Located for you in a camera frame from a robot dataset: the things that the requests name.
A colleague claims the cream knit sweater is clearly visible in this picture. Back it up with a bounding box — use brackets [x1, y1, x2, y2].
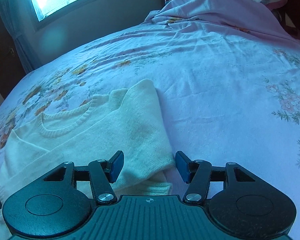
[0, 78, 176, 240]

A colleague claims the pink floral bed sheet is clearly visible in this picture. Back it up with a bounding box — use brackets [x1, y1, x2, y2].
[0, 0, 300, 239]

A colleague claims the dark wooden door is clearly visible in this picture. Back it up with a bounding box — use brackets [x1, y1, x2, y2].
[0, 17, 25, 98]

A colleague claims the blue left curtain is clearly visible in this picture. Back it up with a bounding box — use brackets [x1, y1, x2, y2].
[0, 0, 40, 74]

